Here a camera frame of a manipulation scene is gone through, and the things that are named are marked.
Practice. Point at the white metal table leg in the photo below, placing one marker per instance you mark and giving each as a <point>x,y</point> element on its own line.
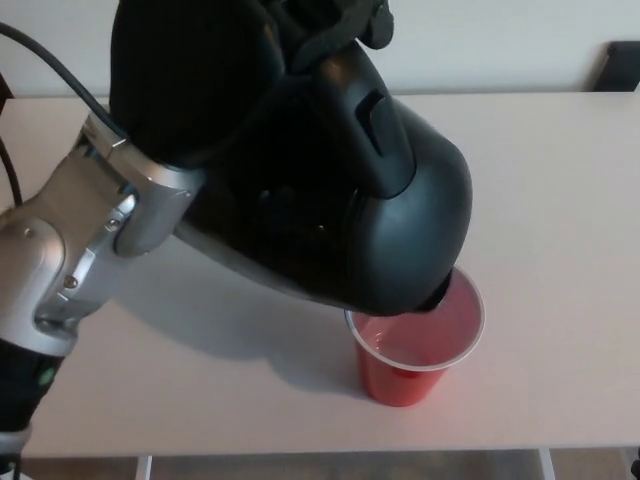
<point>144,467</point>
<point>547,465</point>

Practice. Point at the red plastic cup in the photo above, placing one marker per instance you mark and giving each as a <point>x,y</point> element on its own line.
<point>395,385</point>

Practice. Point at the black electric kettle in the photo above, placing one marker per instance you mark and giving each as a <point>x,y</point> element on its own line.
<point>400,240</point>

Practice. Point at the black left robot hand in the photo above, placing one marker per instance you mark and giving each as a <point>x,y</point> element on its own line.
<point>190,75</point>

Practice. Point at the white cabinet door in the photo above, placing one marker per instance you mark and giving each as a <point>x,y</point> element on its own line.
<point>500,45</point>
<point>30,75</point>

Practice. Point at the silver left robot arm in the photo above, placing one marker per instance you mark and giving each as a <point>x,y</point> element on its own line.
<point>60,250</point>

